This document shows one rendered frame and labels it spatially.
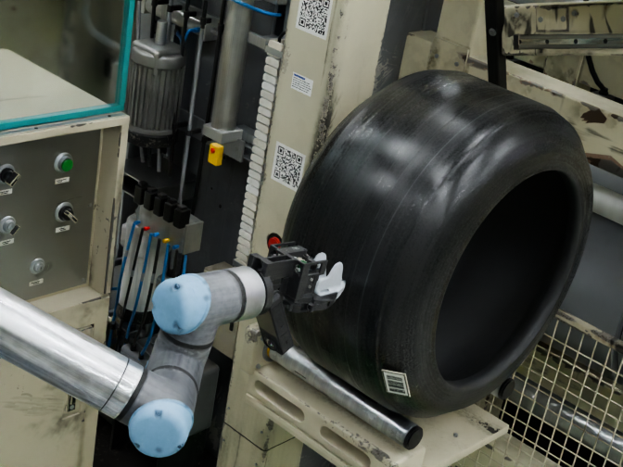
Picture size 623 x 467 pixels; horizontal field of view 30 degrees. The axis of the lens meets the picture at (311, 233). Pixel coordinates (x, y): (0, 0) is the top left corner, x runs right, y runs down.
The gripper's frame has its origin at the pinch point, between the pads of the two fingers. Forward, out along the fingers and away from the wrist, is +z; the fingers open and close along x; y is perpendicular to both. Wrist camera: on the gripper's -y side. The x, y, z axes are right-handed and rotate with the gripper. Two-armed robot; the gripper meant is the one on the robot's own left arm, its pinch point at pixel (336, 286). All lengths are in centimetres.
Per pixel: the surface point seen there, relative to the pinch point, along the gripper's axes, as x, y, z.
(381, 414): -3.3, -25.5, 18.0
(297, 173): 30.7, 5.4, 21.4
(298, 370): 16.0, -26.9, 17.5
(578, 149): -11.8, 25.3, 39.9
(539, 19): 13, 41, 57
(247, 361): 25.3, -29.3, 14.1
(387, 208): -2.5, 13.9, 3.7
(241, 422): 34, -51, 28
